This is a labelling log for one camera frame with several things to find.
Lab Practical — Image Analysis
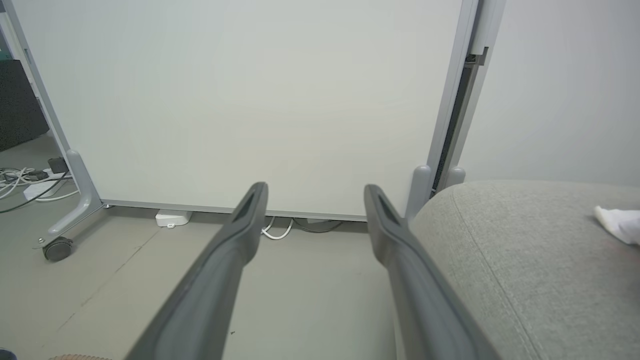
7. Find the grey fabric couch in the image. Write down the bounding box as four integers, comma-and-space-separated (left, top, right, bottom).
395, 180, 640, 360

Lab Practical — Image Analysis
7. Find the grey partition foot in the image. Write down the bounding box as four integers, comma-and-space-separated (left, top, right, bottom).
405, 165, 432, 221
34, 149, 105, 249

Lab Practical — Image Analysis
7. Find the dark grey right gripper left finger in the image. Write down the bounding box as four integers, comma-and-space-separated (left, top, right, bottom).
125, 182, 269, 360

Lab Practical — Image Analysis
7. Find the black caster wheel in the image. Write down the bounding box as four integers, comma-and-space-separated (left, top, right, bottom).
42, 237, 74, 262

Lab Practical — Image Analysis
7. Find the white power strip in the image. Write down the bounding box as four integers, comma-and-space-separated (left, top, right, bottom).
22, 169, 72, 201

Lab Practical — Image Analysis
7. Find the bundle of floor cables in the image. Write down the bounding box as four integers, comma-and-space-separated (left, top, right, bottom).
0, 167, 81, 215

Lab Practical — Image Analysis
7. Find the white partition panel grey frame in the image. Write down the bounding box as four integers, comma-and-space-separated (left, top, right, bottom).
432, 0, 640, 192

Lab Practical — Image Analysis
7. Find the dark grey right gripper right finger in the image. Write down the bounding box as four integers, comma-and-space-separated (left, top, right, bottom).
363, 183, 501, 360

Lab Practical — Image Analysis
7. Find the black fabric furniture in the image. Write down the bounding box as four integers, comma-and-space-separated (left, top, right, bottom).
0, 59, 51, 153

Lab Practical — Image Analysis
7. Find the white looped cable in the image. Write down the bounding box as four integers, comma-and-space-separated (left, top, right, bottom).
261, 216, 294, 241

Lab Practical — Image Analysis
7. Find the dark thin cable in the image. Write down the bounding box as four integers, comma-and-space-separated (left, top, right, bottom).
292, 218, 344, 234

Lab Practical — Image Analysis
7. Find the large white partition panel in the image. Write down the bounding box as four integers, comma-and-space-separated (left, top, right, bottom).
2, 0, 481, 222

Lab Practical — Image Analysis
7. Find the white cloth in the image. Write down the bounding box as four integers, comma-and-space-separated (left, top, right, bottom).
593, 205, 640, 246

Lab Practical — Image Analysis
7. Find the white power adapter box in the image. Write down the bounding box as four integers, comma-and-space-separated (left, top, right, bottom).
155, 210, 193, 229

